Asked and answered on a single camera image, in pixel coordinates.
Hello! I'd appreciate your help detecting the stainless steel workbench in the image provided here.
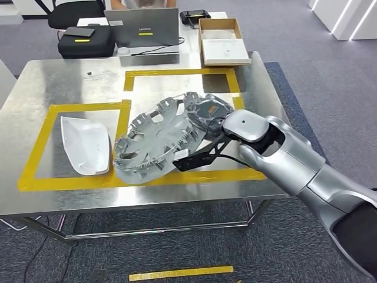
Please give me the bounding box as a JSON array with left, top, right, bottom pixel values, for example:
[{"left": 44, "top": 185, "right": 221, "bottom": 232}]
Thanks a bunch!
[{"left": 0, "top": 51, "right": 292, "bottom": 248}]

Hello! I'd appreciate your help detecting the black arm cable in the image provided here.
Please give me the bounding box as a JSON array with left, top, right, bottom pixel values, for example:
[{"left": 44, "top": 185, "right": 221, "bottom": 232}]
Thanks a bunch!
[{"left": 216, "top": 153, "right": 247, "bottom": 162}]

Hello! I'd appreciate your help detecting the black laptop cable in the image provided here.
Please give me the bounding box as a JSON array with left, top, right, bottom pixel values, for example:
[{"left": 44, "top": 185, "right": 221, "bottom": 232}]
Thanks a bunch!
[{"left": 130, "top": 37, "right": 185, "bottom": 55}]

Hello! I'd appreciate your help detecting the grey laptop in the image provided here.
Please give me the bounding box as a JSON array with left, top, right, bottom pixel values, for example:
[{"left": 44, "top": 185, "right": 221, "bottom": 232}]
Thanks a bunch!
[{"left": 103, "top": 8, "right": 180, "bottom": 48}]

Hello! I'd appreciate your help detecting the black flat device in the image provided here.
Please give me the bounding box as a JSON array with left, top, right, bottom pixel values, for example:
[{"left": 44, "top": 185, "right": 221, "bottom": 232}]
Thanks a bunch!
[{"left": 63, "top": 26, "right": 96, "bottom": 38}]

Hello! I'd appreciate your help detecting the white booklet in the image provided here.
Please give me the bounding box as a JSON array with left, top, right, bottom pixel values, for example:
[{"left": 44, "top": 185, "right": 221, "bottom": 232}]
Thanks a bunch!
[{"left": 202, "top": 38, "right": 250, "bottom": 63}]

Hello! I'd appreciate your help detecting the black carry case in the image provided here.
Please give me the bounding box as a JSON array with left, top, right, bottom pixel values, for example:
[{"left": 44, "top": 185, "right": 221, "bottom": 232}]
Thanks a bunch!
[{"left": 57, "top": 25, "right": 115, "bottom": 60}]

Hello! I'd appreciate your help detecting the white plastic mirror cover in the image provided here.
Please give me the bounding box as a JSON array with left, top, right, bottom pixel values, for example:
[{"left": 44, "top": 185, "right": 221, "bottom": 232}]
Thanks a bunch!
[{"left": 60, "top": 116, "right": 111, "bottom": 176}]

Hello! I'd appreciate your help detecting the grey plastic wheel hubcap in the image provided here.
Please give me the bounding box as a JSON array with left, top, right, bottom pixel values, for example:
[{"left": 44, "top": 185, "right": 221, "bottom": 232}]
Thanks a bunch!
[{"left": 113, "top": 91, "right": 236, "bottom": 185}]

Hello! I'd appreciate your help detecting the black camera bracket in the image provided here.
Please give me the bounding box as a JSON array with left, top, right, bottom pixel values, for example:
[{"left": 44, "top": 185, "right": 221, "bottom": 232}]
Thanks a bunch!
[{"left": 173, "top": 136, "right": 234, "bottom": 173}]

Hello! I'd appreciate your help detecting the black handheld controller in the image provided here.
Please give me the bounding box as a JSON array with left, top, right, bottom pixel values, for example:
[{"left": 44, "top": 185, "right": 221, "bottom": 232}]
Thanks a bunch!
[{"left": 179, "top": 9, "right": 212, "bottom": 28}]

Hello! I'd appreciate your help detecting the black office chair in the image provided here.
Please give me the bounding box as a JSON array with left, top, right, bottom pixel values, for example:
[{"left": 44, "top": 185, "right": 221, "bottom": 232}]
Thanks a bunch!
[{"left": 48, "top": 0, "right": 106, "bottom": 30}]

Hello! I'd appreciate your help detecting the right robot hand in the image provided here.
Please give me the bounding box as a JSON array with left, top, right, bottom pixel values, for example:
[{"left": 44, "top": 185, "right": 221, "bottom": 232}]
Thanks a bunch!
[{"left": 182, "top": 93, "right": 236, "bottom": 142}]

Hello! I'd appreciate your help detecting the open cardboard box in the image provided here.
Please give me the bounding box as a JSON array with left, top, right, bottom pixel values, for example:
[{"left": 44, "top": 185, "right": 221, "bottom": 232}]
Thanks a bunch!
[{"left": 198, "top": 17, "right": 253, "bottom": 67}]

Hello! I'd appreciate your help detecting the person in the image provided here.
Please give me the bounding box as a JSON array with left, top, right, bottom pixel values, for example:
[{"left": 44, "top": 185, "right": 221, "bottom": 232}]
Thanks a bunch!
[{"left": 110, "top": 0, "right": 177, "bottom": 9}]

